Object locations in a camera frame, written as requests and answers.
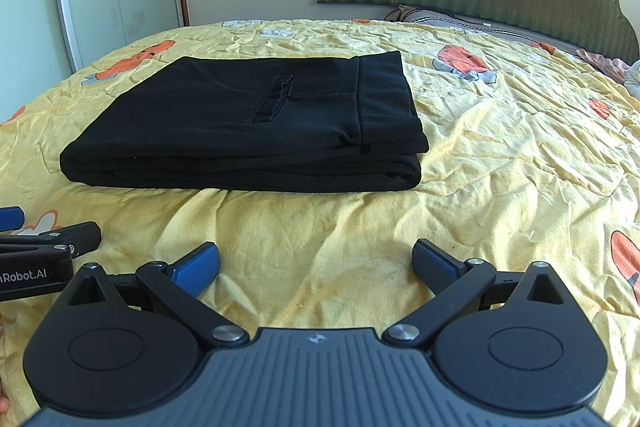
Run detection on pink cloth on bed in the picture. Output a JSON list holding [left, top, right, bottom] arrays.
[[576, 49, 629, 84]]

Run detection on black pants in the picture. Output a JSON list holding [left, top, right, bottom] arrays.
[[60, 51, 428, 193]]

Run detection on yellow floral quilt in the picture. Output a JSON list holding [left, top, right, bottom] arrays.
[[1, 20, 639, 426]]

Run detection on white patterned folded blanket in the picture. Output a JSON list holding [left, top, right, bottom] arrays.
[[623, 61, 640, 100]]

